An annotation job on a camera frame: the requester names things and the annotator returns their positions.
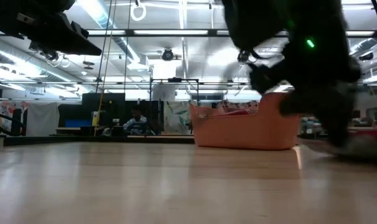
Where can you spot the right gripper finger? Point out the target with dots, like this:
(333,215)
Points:
(341,124)
(289,105)

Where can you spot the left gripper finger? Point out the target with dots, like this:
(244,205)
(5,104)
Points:
(70,40)

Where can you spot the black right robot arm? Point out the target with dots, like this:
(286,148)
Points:
(269,21)

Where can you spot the orange plastic basket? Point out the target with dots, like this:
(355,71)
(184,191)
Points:
(244,130)

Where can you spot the large black screen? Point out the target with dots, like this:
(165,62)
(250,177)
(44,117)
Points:
(110,109)

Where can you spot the grey hanging cloth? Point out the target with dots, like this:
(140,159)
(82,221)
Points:
(42,119)

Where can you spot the person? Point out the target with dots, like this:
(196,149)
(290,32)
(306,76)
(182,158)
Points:
(136,123)

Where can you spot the black overhead rig bar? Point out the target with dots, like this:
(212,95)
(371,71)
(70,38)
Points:
(176,32)

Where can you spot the colourful wall poster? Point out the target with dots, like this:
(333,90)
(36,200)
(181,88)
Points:
(8,112)

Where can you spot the black overhead camera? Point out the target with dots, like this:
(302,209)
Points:
(167,54)

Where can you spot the black aluminium table frame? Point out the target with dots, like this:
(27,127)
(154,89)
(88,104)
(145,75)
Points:
(98,140)

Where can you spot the black metal rack frame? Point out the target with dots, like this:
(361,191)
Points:
(174,80)

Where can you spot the leaf pattern wall poster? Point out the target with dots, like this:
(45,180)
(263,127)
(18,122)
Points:
(177,118)

